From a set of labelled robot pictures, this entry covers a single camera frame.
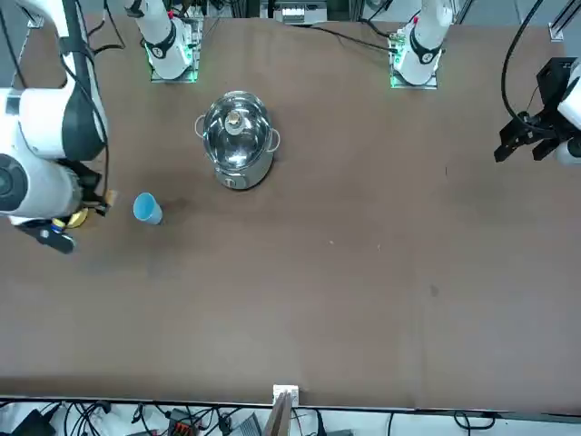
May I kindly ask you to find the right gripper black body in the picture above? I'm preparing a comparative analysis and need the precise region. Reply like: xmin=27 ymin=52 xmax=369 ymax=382
xmin=67 ymin=161 xmax=102 ymax=201

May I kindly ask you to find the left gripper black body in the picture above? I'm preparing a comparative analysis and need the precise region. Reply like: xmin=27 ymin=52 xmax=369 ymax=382
xmin=537 ymin=57 xmax=576 ymax=131

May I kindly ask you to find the blue plastic cup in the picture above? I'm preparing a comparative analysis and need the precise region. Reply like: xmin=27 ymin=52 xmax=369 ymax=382
xmin=132 ymin=192 xmax=163 ymax=226

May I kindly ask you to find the yellow plastic bowl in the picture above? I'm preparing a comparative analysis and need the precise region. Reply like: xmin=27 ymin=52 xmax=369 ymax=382
xmin=52 ymin=207 xmax=91 ymax=230

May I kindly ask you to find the pot lid with knob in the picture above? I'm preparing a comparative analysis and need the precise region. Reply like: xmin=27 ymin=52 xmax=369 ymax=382
xmin=202 ymin=92 xmax=272 ymax=169

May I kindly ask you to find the stainless steel pot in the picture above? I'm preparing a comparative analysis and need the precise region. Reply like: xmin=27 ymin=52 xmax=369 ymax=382
xmin=194 ymin=90 xmax=282 ymax=192

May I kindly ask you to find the black power adapter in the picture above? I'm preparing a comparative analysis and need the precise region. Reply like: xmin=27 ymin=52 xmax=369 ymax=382
xmin=11 ymin=408 xmax=55 ymax=436

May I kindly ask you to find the red and black device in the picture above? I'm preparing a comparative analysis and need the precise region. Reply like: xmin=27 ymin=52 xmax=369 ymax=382
xmin=167 ymin=408 xmax=201 ymax=436

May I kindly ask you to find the grey power strip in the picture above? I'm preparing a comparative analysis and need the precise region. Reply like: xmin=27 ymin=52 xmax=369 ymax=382
xmin=277 ymin=3 xmax=329 ymax=25

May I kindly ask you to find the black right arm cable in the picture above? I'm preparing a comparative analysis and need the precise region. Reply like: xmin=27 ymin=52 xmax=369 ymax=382
xmin=0 ymin=6 xmax=26 ymax=90
xmin=61 ymin=58 xmax=111 ymax=194

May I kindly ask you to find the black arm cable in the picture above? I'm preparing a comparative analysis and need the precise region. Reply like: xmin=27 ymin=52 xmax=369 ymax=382
xmin=61 ymin=58 xmax=111 ymax=194
xmin=0 ymin=6 xmax=26 ymax=90
xmin=500 ymin=0 xmax=546 ymax=120

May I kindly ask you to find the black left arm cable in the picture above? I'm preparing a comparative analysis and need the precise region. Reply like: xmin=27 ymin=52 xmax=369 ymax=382
xmin=500 ymin=0 xmax=546 ymax=120

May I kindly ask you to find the black cable across table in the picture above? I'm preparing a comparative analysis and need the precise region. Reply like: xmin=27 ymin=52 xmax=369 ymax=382
xmin=290 ymin=22 xmax=396 ymax=52

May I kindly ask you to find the white edge bracket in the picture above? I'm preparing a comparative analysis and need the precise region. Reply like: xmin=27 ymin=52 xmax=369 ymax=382
xmin=272 ymin=384 xmax=301 ymax=405

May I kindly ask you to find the upright mount post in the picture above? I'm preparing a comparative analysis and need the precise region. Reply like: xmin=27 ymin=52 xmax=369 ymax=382
xmin=264 ymin=391 xmax=294 ymax=436

